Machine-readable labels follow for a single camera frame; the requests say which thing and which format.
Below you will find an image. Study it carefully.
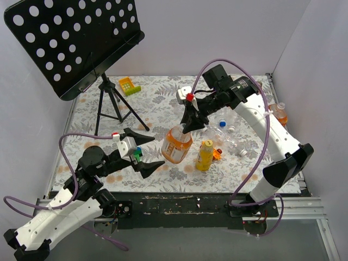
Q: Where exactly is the yellow juice bottle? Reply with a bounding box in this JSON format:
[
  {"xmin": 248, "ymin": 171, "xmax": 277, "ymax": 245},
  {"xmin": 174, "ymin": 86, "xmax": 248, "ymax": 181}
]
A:
[{"xmin": 196, "ymin": 140, "xmax": 214, "ymax": 171}]

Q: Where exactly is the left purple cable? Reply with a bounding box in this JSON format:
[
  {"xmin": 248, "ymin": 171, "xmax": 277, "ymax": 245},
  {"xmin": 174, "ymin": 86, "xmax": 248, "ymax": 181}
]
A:
[{"xmin": 3, "ymin": 132, "xmax": 130, "ymax": 252}]

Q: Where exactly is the clear bottle white cap lower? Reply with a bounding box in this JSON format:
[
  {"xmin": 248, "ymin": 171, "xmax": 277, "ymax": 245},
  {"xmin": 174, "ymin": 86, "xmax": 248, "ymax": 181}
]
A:
[{"xmin": 207, "ymin": 128, "xmax": 247, "ymax": 157}]

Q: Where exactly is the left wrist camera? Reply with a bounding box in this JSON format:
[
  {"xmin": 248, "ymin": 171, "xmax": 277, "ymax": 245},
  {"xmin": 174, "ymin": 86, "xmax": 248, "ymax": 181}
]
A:
[{"xmin": 116, "ymin": 134, "xmax": 137, "ymax": 161}]

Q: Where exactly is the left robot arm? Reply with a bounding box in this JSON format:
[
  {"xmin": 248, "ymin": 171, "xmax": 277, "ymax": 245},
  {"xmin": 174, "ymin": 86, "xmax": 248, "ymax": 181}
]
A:
[{"xmin": 4, "ymin": 128, "xmax": 164, "ymax": 260}]

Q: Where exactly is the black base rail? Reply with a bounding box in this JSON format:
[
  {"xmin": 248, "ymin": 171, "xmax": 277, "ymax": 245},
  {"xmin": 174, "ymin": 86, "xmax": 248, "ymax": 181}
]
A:
[{"xmin": 84, "ymin": 190, "xmax": 286, "ymax": 231}]

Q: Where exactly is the crushed orange label bottle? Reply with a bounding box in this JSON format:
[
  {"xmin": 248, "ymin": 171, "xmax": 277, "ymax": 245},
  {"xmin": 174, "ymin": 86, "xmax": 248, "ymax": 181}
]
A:
[{"xmin": 268, "ymin": 102, "xmax": 288, "ymax": 127}]

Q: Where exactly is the clear bottle white cap right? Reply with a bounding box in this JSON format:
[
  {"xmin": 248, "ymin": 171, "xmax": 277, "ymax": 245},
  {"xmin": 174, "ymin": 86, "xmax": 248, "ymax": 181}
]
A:
[{"xmin": 228, "ymin": 125, "xmax": 235, "ymax": 132}]

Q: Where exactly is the floral patterned table mat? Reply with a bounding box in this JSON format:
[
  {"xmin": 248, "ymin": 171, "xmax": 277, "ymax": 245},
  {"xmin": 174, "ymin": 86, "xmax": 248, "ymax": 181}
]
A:
[{"xmin": 52, "ymin": 76, "xmax": 263, "ymax": 193}]

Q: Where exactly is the clear bottle blue cap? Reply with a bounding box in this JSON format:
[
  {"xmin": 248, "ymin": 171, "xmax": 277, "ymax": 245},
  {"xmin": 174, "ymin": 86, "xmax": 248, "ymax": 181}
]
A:
[{"xmin": 218, "ymin": 107, "xmax": 237, "ymax": 128}]

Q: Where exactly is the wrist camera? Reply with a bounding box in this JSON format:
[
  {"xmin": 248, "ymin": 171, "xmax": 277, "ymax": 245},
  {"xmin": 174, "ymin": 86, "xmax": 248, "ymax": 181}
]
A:
[
  {"xmin": 116, "ymin": 134, "xmax": 137, "ymax": 161},
  {"xmin": 176, "ymin": 86, "xmax": 199, "ymax": 111}
]

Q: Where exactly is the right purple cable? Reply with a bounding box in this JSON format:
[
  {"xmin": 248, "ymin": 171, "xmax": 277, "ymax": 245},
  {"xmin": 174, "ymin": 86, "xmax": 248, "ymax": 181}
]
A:
[{"xmin": 191, "ymin": 58, "xmax": 285, "ymax": 237}]

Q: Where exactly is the green blue toy block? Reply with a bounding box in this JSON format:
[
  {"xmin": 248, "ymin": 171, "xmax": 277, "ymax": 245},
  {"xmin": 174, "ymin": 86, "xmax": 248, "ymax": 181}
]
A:
[{"xmin": 133, "ymin": 147, "xmax": 142, "ymax": 162}]

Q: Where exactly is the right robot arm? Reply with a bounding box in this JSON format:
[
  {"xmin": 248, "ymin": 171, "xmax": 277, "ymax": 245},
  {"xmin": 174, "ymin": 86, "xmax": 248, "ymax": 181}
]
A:
[{"xmin": 176, "ymin": 64, "xmax": 314, "ymax": 216}]

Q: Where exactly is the purple cable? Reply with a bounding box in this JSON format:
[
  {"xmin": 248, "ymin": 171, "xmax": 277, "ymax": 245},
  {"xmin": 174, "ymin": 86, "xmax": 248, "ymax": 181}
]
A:
[
  {"xmin": 191, "ymin": 58, "xmax": 285, "ymax": 237},
  {"xmin": 3, "ymin": 132, "xmax": 130, "ymax": 252}
]

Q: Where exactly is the black perforated music stand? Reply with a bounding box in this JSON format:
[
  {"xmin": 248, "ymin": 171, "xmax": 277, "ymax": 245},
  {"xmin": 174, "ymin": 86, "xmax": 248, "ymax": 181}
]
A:
[{"xmin": 3, "ymin": 0, "xmax": 151, "ymax": 136}]

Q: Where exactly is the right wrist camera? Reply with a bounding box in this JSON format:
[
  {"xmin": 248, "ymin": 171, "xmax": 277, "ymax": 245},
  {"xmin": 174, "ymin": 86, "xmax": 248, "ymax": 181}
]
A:
[{"xmin": 176, "ymin": 86, "xmax": 199, "ymax": 111}]

